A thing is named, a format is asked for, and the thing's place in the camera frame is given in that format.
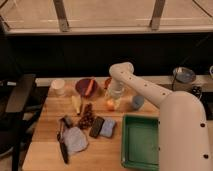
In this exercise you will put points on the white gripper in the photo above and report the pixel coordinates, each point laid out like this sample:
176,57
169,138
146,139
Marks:
115,90

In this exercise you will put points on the yellow-red apple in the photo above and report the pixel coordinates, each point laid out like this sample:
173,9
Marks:
110,105

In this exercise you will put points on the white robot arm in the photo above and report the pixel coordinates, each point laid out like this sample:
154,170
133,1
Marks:
183,130

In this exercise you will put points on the blue cup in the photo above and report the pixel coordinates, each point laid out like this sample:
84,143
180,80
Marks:
137,102

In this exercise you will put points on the white plastic cup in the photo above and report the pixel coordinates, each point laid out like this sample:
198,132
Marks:
58,85

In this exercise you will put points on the orange-red bowl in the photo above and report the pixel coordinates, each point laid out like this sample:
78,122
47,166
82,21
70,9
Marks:
107,82

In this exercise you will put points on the blue sponge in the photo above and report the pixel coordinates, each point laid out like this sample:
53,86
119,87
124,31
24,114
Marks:
107,128

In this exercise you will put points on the orange carrot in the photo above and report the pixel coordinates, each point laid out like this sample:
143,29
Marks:
89,88

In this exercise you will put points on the bunch of dark grapes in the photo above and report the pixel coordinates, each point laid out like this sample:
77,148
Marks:
87,118

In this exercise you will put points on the purple bowl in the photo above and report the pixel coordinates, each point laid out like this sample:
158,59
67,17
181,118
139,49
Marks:
82,85

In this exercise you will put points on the green plastic tray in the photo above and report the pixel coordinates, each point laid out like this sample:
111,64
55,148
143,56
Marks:
139,144

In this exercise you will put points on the small grey block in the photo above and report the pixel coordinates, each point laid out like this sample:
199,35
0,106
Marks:
67,121

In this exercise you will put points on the wooden cutting board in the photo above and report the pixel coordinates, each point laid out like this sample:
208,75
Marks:
101,154

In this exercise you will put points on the blue-grey cloth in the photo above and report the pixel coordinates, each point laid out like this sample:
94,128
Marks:
75,140

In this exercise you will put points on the grey metal bowl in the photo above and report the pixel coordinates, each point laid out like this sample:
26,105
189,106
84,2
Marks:
184,75

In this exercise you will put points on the black chair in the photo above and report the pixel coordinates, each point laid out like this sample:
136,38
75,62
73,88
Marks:
22,99

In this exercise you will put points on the black-handled knife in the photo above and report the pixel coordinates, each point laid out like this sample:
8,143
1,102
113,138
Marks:
63,147

